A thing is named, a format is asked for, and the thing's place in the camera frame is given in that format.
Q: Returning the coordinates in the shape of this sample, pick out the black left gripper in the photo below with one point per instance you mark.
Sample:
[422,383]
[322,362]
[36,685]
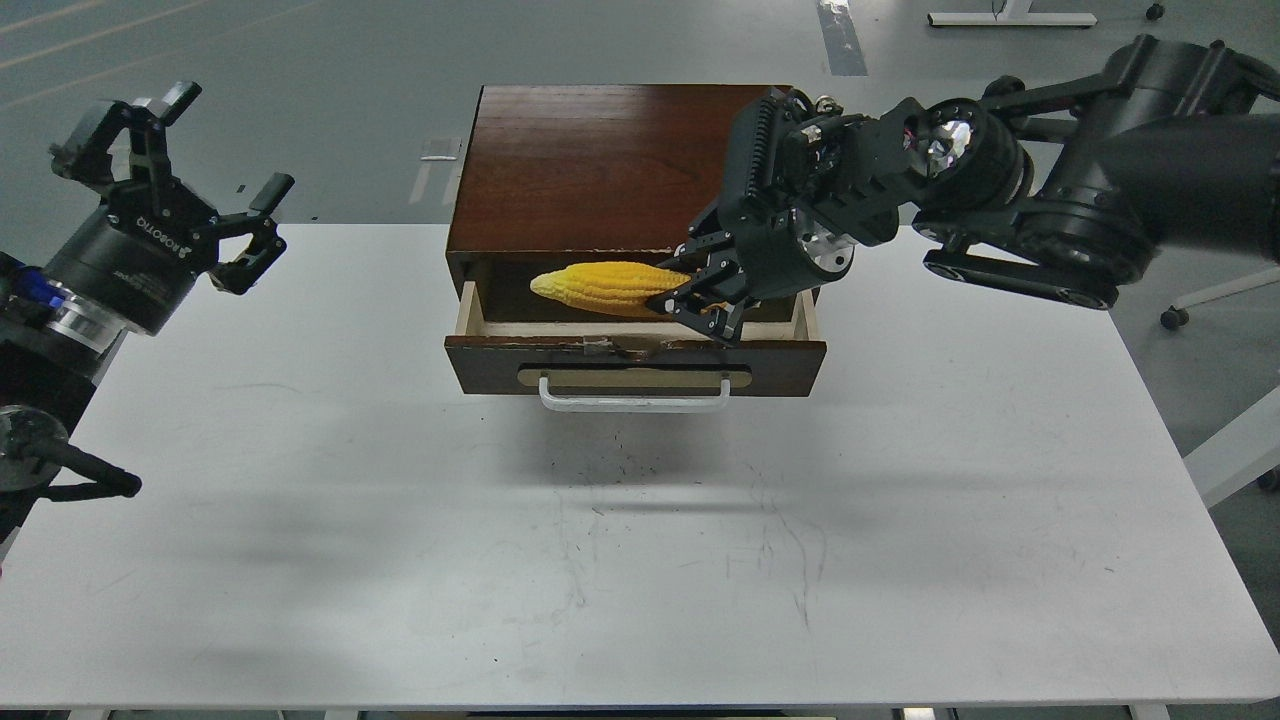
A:
[130,262]

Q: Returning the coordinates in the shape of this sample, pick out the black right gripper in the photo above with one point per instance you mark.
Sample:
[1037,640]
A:
[755,242]

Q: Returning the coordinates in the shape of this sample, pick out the yellow corn cob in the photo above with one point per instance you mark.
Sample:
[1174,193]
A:
[614,288]

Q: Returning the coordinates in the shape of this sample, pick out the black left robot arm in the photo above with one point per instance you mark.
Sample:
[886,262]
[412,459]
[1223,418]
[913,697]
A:
[56,345]

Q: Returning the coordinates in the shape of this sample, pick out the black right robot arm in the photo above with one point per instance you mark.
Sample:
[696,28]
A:
[1062,192]

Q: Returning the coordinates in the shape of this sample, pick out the dark wooden drawer cabinet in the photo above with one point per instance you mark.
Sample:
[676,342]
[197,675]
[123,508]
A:
[563,171]

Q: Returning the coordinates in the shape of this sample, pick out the white desk leg base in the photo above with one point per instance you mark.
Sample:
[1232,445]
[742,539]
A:
[1012,14]

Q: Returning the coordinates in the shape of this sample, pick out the wooden drawer with white handle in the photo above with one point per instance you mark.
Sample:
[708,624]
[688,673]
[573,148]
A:
[512,342]

